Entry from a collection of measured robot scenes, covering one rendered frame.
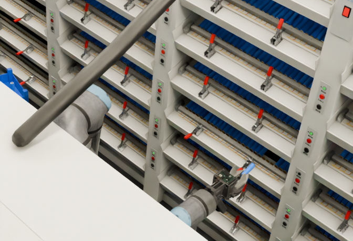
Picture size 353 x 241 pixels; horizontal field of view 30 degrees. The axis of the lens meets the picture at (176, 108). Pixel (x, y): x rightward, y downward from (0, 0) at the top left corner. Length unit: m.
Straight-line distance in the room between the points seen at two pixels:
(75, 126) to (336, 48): 0.84
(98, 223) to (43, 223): 0.06
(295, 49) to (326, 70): 0.15
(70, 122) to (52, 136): 1.16
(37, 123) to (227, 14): 1.56
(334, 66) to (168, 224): 1.40
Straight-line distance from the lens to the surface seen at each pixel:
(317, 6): 2.11
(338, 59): 2.11
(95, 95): 2.14
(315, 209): 2.52
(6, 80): 3.19
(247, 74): 2.41
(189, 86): 2.64
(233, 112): 2.54
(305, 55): 2.22
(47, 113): 0.88
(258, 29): 2.30
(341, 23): 2.06
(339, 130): 2.26
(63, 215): 0.81
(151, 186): 3.12
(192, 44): 2.53
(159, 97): 2.76
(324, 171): 2.39
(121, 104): 3.11
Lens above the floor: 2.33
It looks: 39 degrees down
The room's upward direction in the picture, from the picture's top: 7 degrees clockwise
